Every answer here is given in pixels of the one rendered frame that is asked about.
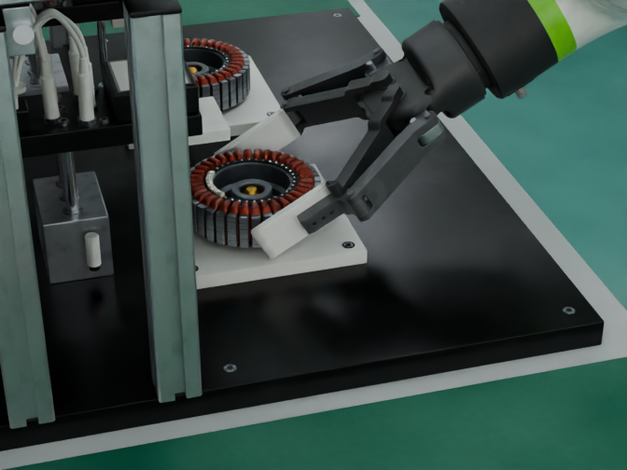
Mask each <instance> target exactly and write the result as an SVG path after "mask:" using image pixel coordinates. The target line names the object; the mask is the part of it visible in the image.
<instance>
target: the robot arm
mask: <svg viewBox="0 0 627 470"><path fill-rule="evenodd" d="M439 12H440V15H441V17H442V18H443V20H444V22H443V23H442V22H441V21H431V22H430V23H428V24H427V25H426V26H424V27H423V28H421V29H420V30H418V31H417V32H415V33H414V34H412V35H410V36H409V37H407V38H406V39H405V40H404V41H403V42H402V50H403V52H404V56H403V58H402V59H401V60H399V61H397V62H393V63H391V62H390V60H389V58H388V57H387V55H386V53H385V52H384V50H383V48H376V49H374V50H373V51H371V52H369V53H368V54H366V55H364V56H363V57H361V58H359V59H358V60H355V61H353V62H349V63H347V64H345V65H342V66H339V67H337V68H334V69H332V70H329V71H327V72H325V73H322V74H320V75H317V76H313V77H310V78H308V79H305V80H303V81H301V82H299V83H296V84H293V85H291V86H288V87H286V88H284V89H283V90H282V91H281V95H282V97H283V98H284V101H283V102H282V103H281V104H280V108H281V109H279V110H278V111H276V112H275V113H273V114H272V115H270V116H269V117H267V118H265V119H264V120H262V121H261V122H259V124H257V125H256V126H254V127H253V128H251V129H250V130H248V131H246V132H245V133H243V134H242V135H240V136H239V137H237V138H236V139H234V140H233V141H231V142H230V143H228V144H227V145H225V146H223V147H222V148H220V149H219V150H217V152H215V155H216V154H222V153H225V152H227V151H230V152H231V151H234V150H237V149H239V150H241V151H242V153H243V154H244V152H243V150H245V149H247V148H248V149H251V150H252V154H254V150H255V149H257V148H259V149H261V150H263V152H264V150H266V149H270V150H271V151H278V150H280V149H281V148H283V147H284V146H286V145H288V144H289V143H291V142H292V141H294V140H295V139H297V138H298V137H300V135H302V133H303V131H304V129H305V128H306V127H311V126H315V125H320V124H325V123H329V122H334V121H339V120H344V119H348V118H361V119H364V120H368V121H369V122H368V131H367V133H366V134H365V136H364V138H363V139H362V141H361V142H360V144H359V145H358V147H357V148H356V150H355V152H354V153H353V155H352V156H351V157H350V158H349V160H348V161H347V163H346V164H345V166H344V168H343V169H342V171H341V173H340V174H339V176H338V177H337V179H336V180H335V181H326V182H325V181H324V182H323V183H321V184H320V185H318V186H317V187H315V188H313V189H312V190H310V191H309V192H307V193H306V194H304V195H303V196H301V197H300V198H298V199H297V200H295V201H293V202H292V203H290V204H289V205H287V206H286V207H285V208H284V209H282V210H281V211H279V212H278V213H276V214H274V215H273V216H271V217H270V218H268V219H267V220H265V221H264V222H262V223H261V224H259V225H258V226H256V227H255V228H253V229H251V231H250V232H251V234H252V236H253V237H254V238H255V240H256V241H257V242H258V244H259V245H260V247H261V248H262V249H263V251H264V252H265V253H266V255H267V256H268V257H269V258H270V259H273V258H275V257H276V256H278V255H280V254H281V253H283V252H284V251H285V250H286V249H288V248H289V247H291V246H292V245H294V244H295V243H297V242H299V241H301V240H302V239H304V238H305V237H307V236H308V235H310V234H311V233H314V232H316V231H317V230H319V229H320V228H322V227H323V226H324V225H326V224H328V223H329V222H331V221H332V220H334V219H335V218H337V217H338V216H340V215H342V214H353V215H355V216H356V217H357V218H358V220H359V221H362V222H364V221H367V220H369V219H370V218H371V217H372V216H373V215H374V214H375V212H376V211H377V210H378V209H379V208H380V207H381V206H382V205H383V203H384V202H385V201H386V200H387V199H388V198H389V197H390V196H391V194H392V193H393V192H394V191H395V190H396V189H397V188H398V186H399V185H400V184H401V183H402V182H403V181H404V180H405V179H406V177H407V176H408V175H409V174H410V173H411V172H412V171H413V170H414V168H415V167H416V166H417V165H418V164H419V163H420V162H421V161H422V159H423V158H424V157H425V156H426V155H427V154H428V153H430V152H431V151H432V150H434V149H435V148H437V147H438V146H439V145H441V144H442V143H444V142H445V141H446V140H447V139H448V133H447V132H446V131H445V129H444V128H443V126H442V124H441V123H440V121H439V119H438V117H437V115H438V114H439V113H440V112H442V113H443V114H444V115H445V116H446V117H447V118H456V117H458V116H460V115H461V114H463V113H464V112H466V111H467V110H468V109H469V108H471V107H472V106H474V105H475V104H477V103H479V102H480V101H482V100H483V99H485V96H484V95H486V89H487V88H488V90H489V91H490V92H491V93H492V94H493V95H494V96H495V97H496V98H499V99H504V98H506V97H507V96H510V95H511V94H512V93H515V95H516V96H517V98H518V99H521V98H523V97H525V96H526V95H527V90H526V88H525V87H524V86H525V85H527V84H528V83H530V82H531V81H533V80H534V79H535V77H537V76H539V75H540V74H542V73H543V72H545V71H546V70H548V69H549V68H551V67H552V66H553V65H555V64H556V63H558V62H560V61H561V60H563V59H564V58H566V57H567V56H569V55H570V54H572V53H573V52H575V51H576V50H578V49H579V48H582V47H583V46H585V45H587V44H588V43H590V42H592V41H593V40H594V39H596V38H598V37H600V36H602V35H605V34H607V33H609V32H612V31H614V30H616V29H618V28H620V27H622V26H625V25H627V0H444V1H442V2H441V3H440V4H439ZM365 73H366V74H365ZM300 94H301V96H300V97H299V95H300ZM365 197H367V198H368V199H367V201H365V200H364V199H365Z"/></svg>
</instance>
